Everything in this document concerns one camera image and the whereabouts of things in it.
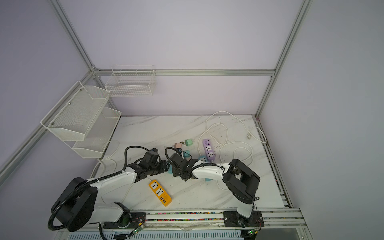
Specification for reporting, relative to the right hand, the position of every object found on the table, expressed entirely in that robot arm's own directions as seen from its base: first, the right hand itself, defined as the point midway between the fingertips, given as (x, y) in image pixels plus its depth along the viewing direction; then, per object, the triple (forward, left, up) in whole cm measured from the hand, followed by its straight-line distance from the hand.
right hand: (174, 168), depth 87 cm
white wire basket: (+46, +30, +29) cm, 62 cm away
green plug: (+21, -7, -3) cm, 23 cm away
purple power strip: (+15, -21, -3) cm, 26 cm away
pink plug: (+19, 0, -3) cm, 19 cm away
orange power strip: (-15, +4, -2) cm, 16 cm away
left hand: (0, +6, -2) cm, 6 cm away
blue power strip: (+8, -17, -2) cm, 19 cm away
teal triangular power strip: (-1, +2, +1) cm, 3 cm away
